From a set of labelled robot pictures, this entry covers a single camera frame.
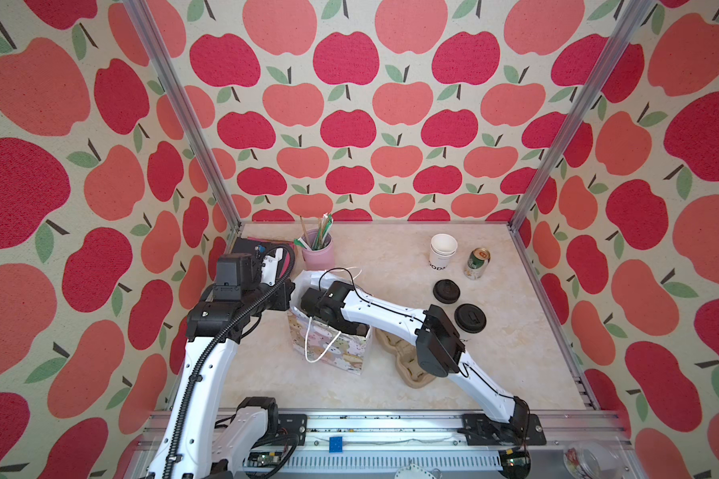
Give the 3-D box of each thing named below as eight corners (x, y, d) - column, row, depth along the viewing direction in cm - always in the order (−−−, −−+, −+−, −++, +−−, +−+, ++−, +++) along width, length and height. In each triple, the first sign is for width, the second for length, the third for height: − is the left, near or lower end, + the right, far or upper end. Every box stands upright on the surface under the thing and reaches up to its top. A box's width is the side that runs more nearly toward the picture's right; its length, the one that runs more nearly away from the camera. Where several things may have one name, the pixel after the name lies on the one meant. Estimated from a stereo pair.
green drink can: (466, 280, 105) (475, 262, 97) (461, 265, 110) (470, 246, 101) (483, 280, 105) (493, 262, 97) (478, 265, 110) (488, 246, 101)
